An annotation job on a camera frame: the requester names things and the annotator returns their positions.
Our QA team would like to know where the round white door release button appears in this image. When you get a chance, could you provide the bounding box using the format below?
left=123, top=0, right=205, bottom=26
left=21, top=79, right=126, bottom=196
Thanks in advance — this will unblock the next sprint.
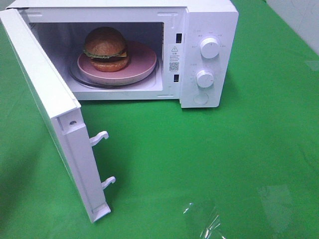
left=193, top=93, right=209, bottom=105

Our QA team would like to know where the pink round plate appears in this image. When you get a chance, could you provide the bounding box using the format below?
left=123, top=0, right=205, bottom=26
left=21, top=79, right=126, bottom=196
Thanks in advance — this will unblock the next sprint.
left=77, top=41, right=157, bottom=86

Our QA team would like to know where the burger with sesame-free bun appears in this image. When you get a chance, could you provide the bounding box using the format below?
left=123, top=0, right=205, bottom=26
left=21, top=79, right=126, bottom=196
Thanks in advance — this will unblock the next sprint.
left=83, top=27, right=129, bottom=72

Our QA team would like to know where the white microwave door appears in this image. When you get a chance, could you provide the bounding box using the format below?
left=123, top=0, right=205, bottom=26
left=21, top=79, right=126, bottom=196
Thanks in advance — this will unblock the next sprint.
left=0, top=9, right=116, bottom=222

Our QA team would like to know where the lower white microwave knob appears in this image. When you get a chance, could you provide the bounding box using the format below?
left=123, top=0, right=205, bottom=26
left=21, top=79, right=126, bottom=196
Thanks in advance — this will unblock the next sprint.
left=196, top=70, right=215, bottom=88

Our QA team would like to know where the white microwave knob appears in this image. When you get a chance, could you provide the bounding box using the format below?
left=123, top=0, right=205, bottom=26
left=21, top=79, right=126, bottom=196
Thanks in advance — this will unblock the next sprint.
left=196, top=70, right=215, bottom=88
left=200, top=36, right=220, bottom=59

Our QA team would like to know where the white microwave oven body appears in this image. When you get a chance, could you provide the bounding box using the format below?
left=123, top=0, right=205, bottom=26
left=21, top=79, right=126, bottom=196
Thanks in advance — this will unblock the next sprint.
left=0, top=0, right=238, bottom=108

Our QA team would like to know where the upper white microwave knob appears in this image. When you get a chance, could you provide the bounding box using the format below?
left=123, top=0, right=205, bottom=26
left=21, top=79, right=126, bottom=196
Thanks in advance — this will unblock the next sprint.
left=200, top=36, right=220, bottom=59

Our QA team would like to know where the green table cloth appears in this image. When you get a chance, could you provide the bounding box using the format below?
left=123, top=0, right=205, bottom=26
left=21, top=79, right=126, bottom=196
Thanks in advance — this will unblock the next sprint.
left=0, top=0, right=319, bottom=239

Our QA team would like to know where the clear tape patch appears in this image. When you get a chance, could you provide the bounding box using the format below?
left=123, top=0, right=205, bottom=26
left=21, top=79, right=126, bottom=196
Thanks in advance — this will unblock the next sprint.
left=183, top=199, right=226, bottom=239

